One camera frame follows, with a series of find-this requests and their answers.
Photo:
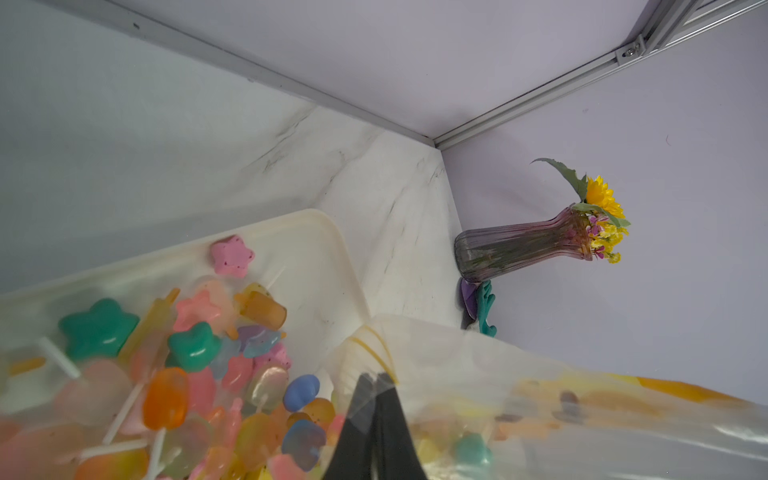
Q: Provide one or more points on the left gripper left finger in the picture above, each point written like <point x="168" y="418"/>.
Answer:
<point x="353" y="455"/>

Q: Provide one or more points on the yellow flower bouquet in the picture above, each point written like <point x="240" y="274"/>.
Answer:
<point x="601" y="220"/>

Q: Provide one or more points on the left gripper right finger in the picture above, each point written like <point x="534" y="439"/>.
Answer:
<point x="395" y="455"/>

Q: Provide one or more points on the green rubber glove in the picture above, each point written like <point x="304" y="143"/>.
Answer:
<point x="485" y="299"/>

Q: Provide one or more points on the purple pink object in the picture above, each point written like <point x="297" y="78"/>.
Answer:
<point x="468" y="292"/>

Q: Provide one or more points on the poured candies pile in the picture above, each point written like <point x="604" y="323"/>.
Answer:
<point x="197" y="388"/>

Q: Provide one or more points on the white plastic tray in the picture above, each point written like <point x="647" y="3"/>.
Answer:
<point x="300" y="257"/>

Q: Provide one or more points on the dark glass vase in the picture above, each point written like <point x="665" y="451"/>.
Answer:
<point x="487" y="253"/>

